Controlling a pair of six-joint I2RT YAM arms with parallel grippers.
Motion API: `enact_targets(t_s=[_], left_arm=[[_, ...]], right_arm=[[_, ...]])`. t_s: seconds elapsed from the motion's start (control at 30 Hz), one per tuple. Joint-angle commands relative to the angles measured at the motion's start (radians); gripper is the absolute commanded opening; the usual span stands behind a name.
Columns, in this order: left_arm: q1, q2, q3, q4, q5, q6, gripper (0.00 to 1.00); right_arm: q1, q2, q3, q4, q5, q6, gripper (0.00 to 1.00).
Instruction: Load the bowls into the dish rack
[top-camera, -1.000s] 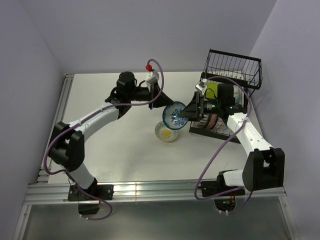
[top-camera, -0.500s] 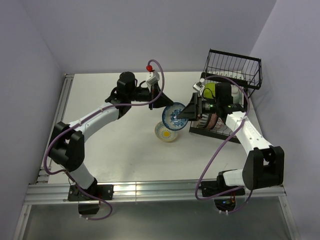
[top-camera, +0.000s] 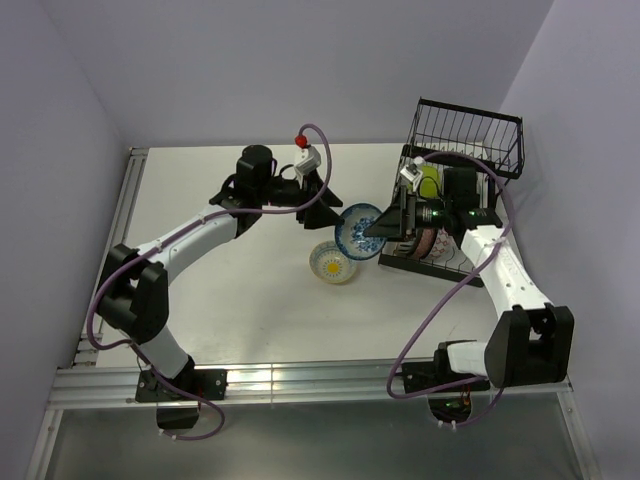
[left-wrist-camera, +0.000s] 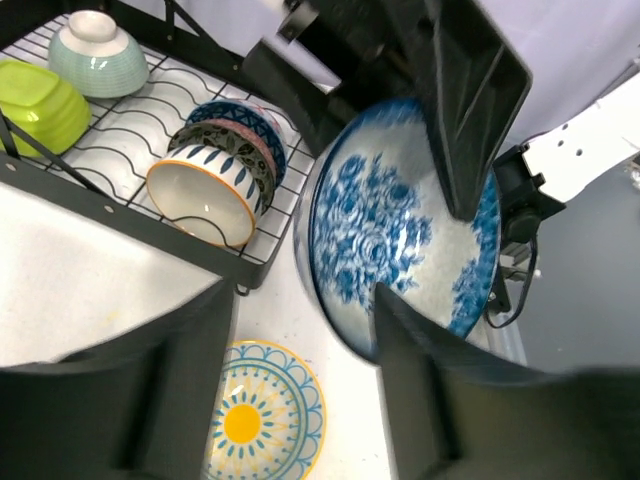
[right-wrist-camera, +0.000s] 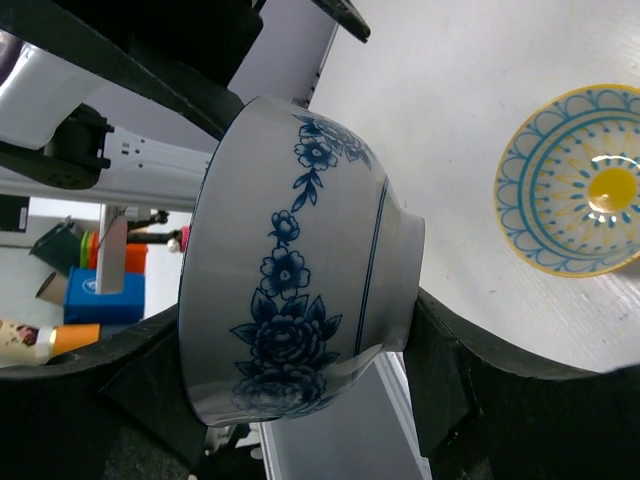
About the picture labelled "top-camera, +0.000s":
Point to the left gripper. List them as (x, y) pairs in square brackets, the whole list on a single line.
[(314, 202)]

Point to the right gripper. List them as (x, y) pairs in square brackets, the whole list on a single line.
[(390, 223)]

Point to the blue floral bowl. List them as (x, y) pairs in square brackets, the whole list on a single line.
[(349, 235)]

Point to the leaf pattern bowl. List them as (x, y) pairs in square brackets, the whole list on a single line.
[(425, 241)]

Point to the yellow daisy bowl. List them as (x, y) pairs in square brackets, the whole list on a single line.
[(330, 265)]

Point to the green square bowl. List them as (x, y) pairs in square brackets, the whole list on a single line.
[(429, 184)]

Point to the blue triangle pattern bowl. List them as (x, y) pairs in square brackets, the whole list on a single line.
[(443, 248)]

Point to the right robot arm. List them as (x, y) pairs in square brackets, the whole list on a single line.
[(531, 341)]

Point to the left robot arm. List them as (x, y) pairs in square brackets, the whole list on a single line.
[(133, 294)]

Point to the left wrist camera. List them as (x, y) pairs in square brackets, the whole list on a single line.
[(307, 158)]

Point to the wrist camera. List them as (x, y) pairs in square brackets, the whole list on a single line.
[(411, 173), (307, 158)]

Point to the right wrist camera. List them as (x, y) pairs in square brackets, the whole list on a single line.
[(411, 173)]

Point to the black wire dish rack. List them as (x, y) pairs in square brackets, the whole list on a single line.
[(448, 135)]

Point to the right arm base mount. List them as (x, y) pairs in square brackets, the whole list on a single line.
[(452, 405)]

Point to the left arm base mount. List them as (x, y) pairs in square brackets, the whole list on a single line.
[(181, 402)]

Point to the aluminium frame rail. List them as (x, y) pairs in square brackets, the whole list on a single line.
[(307, 363)]

